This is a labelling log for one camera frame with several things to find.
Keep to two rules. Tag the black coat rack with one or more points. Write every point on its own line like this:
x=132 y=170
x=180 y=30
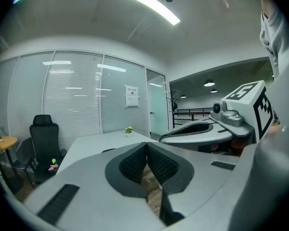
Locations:
x=171 y=100

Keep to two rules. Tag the person's grey shirt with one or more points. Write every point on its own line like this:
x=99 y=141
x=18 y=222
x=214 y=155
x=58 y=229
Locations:
x=284 y=56

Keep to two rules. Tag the grey chair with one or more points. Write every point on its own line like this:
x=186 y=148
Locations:
x=26 y=150

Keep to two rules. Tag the black office chair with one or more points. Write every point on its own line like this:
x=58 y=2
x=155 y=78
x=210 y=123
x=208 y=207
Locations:
x=44 y=138

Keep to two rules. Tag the round wooden table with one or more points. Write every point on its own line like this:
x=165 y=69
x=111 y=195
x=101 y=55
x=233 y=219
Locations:
x=4 y=142

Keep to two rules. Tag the right hand-held gripper camera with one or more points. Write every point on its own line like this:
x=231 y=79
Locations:
x=227 y=118

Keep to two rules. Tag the small yellow-green potted plant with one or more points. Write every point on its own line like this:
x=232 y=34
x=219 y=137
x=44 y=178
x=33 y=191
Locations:
x=128 y=130

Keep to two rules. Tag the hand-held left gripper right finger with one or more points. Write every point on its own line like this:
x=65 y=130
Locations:
x=202 y=177

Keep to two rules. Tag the colourful puzzle cube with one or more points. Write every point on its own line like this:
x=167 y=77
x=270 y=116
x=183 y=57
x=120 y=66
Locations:
x=276 y=119

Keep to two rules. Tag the small pink item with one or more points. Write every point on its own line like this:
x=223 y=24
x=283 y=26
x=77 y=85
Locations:
x=53 y=168

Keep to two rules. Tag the black metal railing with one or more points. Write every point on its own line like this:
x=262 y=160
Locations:
x=192 y=113

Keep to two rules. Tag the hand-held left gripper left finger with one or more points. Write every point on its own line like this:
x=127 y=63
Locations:
x=86 y=189

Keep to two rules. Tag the frosted glass door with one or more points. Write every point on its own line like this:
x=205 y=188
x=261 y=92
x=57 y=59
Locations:
x=156 y=102

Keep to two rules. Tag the white paper notice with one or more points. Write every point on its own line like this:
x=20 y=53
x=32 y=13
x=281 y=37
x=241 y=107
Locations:
x=131 y=96

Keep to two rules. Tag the black pendant lamp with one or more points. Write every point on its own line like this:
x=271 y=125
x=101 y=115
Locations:
x=183 y=96
x=213 y=90
x=209 y=82

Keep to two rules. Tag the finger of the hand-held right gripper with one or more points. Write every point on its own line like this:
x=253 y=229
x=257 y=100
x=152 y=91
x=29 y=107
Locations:
x=183 y=127
x=202 y=137

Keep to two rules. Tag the small green item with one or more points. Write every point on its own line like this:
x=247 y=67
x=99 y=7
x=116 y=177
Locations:
x=54 y=161

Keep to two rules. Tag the person's right forearm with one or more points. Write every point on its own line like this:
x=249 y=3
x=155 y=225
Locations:
x=274 y=131

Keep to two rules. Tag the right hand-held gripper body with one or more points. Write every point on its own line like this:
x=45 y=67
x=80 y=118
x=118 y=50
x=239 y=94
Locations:
x=253 y=105

